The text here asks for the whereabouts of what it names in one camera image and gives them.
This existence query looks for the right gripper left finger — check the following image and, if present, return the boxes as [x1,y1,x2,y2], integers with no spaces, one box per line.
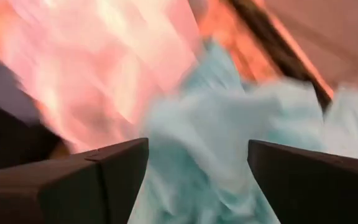
[0,138,150,224]

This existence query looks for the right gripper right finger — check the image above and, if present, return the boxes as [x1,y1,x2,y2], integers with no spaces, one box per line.
[247,139,358,224]

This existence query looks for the black metal rig frame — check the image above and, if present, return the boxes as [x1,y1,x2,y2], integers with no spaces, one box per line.
[227,0,334,111]

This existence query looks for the black cloth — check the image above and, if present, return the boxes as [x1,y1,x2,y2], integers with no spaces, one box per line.
[0,101,71,174]

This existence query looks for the light blue shirt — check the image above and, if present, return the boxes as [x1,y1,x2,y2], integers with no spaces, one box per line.
[127,40,358,224]

